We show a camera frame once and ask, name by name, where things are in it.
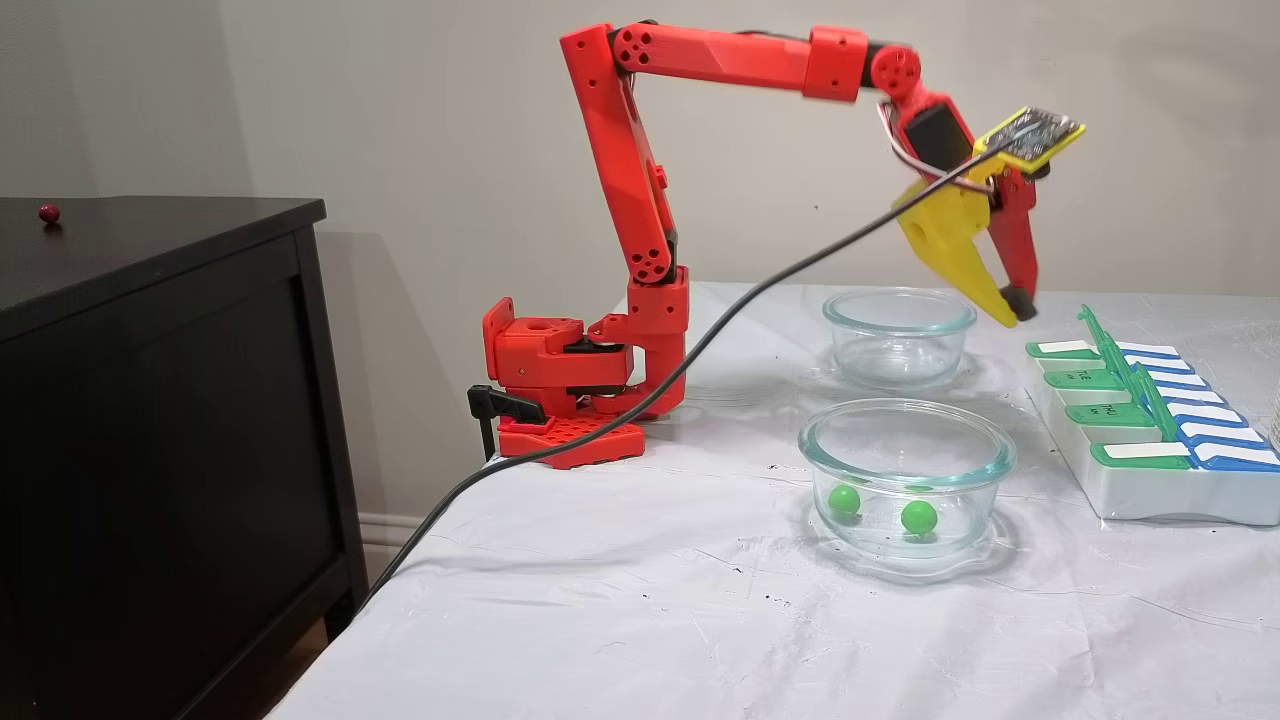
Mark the weekly pill organizer box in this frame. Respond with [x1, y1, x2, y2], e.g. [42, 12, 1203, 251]
[1024, 304, 1280, 527]

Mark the small clear glass bowl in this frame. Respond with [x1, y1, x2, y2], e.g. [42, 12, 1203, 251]
[823, 288, 979, 393]

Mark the large clear glass bowl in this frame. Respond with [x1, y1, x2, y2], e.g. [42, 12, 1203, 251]
[797, 400, 1019, 563]

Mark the white plastic table cover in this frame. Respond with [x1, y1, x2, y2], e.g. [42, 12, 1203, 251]
[265, 282, 1280, 720]

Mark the black table clamp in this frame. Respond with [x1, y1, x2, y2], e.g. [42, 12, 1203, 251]
[467, 384, 549, 463]

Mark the white baseboard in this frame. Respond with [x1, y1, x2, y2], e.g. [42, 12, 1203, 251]
[358, 512, 446, 586]

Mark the black wooden cabinet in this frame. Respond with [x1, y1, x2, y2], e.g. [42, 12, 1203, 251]
[0, 196, 369, 720]

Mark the white and red servo wire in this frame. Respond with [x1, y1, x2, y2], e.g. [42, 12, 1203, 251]
[876, 100, 1001, 196]

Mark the camera board with yellow mount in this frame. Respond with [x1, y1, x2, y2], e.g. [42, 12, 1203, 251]
[972, 105, 1088, 181]

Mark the black camera cable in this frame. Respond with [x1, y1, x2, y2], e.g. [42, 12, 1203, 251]
[355, 140, 1021, 613]

